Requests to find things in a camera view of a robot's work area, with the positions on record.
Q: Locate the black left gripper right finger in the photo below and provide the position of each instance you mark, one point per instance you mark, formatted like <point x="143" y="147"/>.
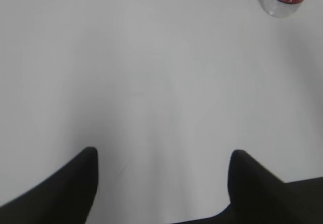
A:
<point x="258" y="196"/>

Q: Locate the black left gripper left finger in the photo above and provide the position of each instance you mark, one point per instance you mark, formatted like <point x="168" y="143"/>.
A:
<point x="65" y="197"/>

